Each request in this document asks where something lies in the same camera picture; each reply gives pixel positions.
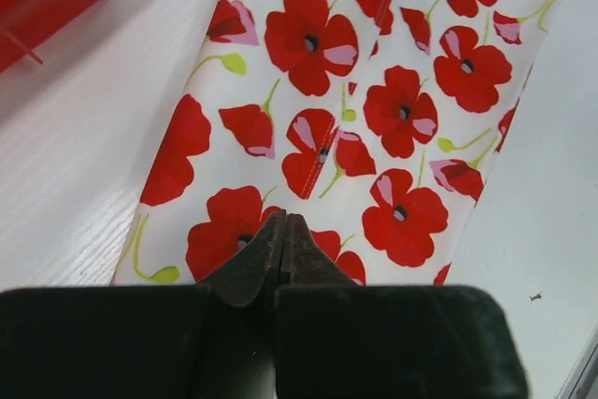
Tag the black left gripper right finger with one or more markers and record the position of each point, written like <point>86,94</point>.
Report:
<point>304,263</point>

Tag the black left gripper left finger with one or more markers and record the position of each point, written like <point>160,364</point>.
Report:
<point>254,269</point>

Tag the white red floral skirt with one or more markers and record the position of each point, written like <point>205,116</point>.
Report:
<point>376,120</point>

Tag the aluminium frame rail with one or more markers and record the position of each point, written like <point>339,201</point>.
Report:
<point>582,378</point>

